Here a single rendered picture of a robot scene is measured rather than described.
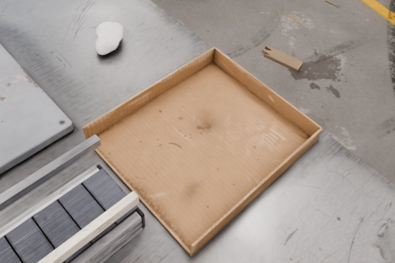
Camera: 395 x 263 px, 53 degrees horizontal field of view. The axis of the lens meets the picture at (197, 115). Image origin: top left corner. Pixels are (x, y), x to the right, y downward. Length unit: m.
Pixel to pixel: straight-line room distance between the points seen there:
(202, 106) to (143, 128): 0.12
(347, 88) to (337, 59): 0.20
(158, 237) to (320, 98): 1.48
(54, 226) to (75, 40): 0.42
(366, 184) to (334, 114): 1.23
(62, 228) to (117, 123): 0.22
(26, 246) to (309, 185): 0.43
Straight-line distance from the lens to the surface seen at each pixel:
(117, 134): 0.69
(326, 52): 2.22
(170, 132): 0.69
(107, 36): 0.82
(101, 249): 0.55
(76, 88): 0.77
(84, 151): 0.53
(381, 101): 2.10
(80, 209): 0.58
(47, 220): 0.58
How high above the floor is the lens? 1.39
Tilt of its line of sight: 52 degrees down
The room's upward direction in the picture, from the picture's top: 6 degrees clockwise
